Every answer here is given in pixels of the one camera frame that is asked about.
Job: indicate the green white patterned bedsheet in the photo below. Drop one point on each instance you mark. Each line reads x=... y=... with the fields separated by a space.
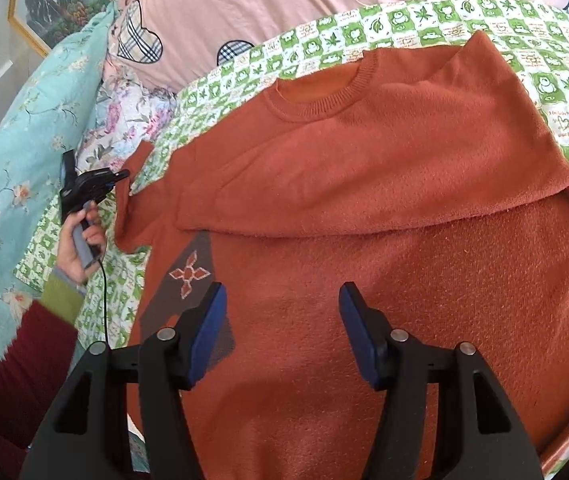
x=489 y=45

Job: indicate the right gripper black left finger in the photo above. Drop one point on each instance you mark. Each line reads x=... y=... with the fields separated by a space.
x=85 y=435

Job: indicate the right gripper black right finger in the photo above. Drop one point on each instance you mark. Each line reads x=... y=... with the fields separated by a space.
x=479 y=435

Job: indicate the rust orange knit sweater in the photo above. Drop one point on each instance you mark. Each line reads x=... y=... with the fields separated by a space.
x=364 y=239

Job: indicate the teal floral pillow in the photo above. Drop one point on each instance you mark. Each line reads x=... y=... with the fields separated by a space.
x=46 y=119

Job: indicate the red sleeve left forearm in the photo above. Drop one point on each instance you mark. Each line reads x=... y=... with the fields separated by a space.
x=34 y=367

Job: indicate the white floral pillow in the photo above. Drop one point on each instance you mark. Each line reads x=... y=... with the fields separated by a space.
x=125 y=114

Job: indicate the person's left hand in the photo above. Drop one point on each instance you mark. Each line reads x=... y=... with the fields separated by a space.
x=68 y=259

